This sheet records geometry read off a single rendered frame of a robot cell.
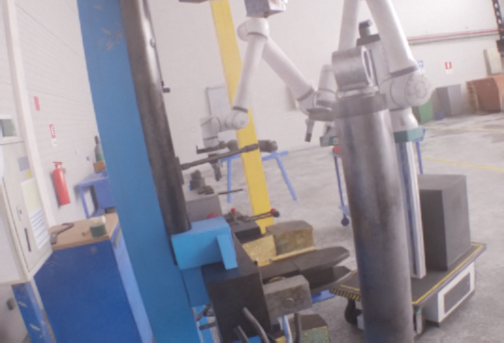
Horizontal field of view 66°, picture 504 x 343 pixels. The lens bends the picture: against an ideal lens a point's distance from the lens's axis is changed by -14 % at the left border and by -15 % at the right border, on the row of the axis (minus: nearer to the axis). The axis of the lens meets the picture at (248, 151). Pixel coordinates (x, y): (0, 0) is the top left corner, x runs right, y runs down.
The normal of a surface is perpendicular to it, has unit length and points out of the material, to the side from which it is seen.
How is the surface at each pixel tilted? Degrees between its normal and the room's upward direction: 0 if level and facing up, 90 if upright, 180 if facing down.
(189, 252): 90
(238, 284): 90
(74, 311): 90
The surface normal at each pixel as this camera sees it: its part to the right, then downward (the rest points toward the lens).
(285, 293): 0.19, 0.07
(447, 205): 0.56, -0.03
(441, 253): -0.80, 0.22
